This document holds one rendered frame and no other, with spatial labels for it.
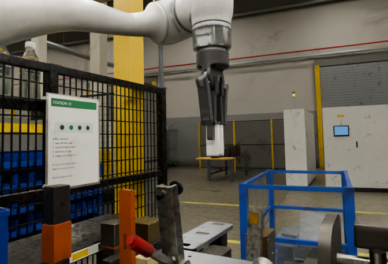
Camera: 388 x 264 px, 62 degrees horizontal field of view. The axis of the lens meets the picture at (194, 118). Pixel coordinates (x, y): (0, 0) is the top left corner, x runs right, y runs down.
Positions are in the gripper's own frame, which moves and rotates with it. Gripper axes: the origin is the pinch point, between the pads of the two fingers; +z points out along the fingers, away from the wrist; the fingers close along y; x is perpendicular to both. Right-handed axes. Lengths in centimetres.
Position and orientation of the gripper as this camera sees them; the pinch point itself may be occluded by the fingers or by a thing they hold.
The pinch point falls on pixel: (215, 140)
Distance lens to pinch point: 73.7
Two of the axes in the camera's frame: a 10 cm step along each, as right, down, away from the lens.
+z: 0.3, 10.0, -0.6
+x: 8.7, -0.5, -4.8
